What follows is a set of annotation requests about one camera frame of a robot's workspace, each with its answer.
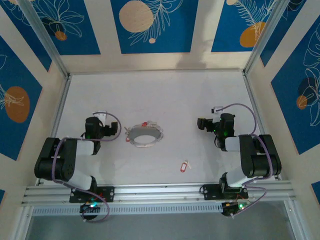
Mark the aluminium mounting rail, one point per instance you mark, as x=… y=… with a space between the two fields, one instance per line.
x=155 y=192

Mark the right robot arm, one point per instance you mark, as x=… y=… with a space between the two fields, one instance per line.
x=260 y=160

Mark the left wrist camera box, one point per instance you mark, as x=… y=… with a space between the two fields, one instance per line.
x=101 y=115

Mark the right controller board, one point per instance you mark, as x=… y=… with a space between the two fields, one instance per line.
x=231 y=207

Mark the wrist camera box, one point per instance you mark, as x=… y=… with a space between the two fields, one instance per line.
x=217 y=109
x=101 y=115

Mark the aluminium table edge rail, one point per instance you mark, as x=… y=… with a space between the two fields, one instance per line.
x=56 y=125
x=252 y=95

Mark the large keyring with keys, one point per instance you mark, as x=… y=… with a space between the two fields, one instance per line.
x=136 y=131

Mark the left controller board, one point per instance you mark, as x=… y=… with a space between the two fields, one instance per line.
x=86 y=207

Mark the controller board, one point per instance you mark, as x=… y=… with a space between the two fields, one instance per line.
x=86 y=207
x=231 y=207

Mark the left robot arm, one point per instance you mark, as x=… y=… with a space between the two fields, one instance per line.
x=65 y=160

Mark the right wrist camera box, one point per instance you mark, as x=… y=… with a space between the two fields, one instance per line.
x=217 y=109

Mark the red key tag with key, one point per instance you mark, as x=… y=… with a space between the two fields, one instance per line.
x=183 y=167

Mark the aluminium frame post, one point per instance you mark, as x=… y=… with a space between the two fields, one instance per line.
x=262 y=37
x=47 y=42

